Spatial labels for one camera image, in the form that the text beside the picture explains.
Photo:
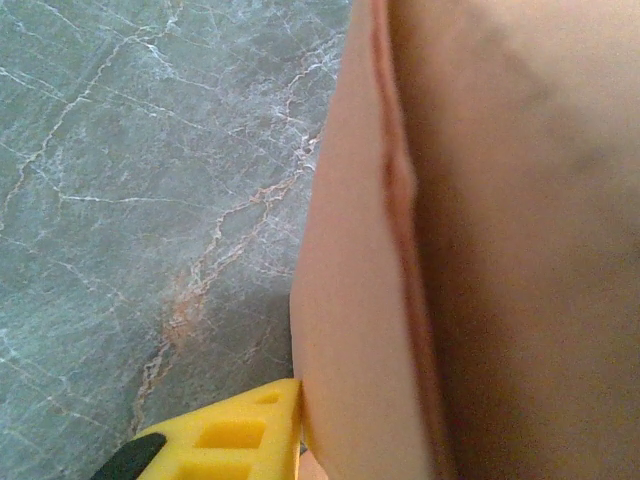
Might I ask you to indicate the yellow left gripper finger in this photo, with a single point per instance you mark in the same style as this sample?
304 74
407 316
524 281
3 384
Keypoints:
240 440

